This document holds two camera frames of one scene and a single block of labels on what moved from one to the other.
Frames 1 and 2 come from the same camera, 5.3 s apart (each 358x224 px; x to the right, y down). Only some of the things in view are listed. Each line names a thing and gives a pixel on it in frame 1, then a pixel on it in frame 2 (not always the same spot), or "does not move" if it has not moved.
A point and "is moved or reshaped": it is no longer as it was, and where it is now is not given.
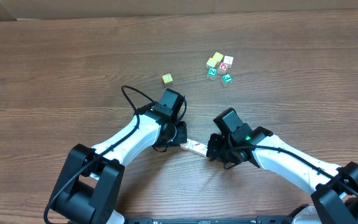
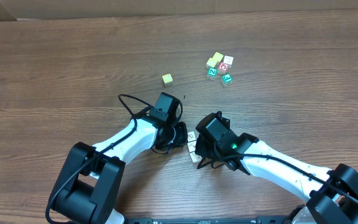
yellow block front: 211,63 does not move
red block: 222,68 does not move
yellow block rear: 218,56 does not move
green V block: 202,149 is moved or reshaped
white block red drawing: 188,145 to 191,137
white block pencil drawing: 197,147 does not move
